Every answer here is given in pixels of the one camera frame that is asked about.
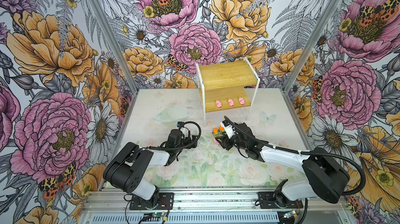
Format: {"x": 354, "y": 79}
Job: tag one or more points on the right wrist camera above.
{"x": 229, "y": 131}

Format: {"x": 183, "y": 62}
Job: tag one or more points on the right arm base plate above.
{"x": 270, "y": 200}

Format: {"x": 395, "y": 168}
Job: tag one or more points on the aluminium corner post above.
{"x": 317, "y": 30}
{"x": 96, "y": 6}

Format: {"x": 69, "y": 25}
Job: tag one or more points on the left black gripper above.
{"x": 191, "y": 146}

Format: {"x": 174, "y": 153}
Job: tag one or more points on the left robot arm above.
{"x": 127, "y": 169}

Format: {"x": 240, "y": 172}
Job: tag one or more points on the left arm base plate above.
{"x": 160, "y": 201}

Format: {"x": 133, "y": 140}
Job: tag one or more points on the green orange mixer truck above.
{"x": 221, "y": 129}
{"x": 216, "y": 132}

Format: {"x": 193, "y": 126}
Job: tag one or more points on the right aluminium corner post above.
{"x": 317, "y": 30}

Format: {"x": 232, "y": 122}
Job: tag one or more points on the left aluminium corner post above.
{"x": 96, "y": 6}

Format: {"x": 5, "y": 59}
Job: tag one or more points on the aluminium front rail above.
{"x": 185, "y": 200}

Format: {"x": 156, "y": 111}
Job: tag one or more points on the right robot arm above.
{"x": 325, "y": 177}

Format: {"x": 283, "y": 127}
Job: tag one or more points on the two-tier bamboo white shelf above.
{"x": 227, "y": 80}

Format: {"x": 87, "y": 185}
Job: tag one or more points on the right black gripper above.
{"x": 225, "y": 143}

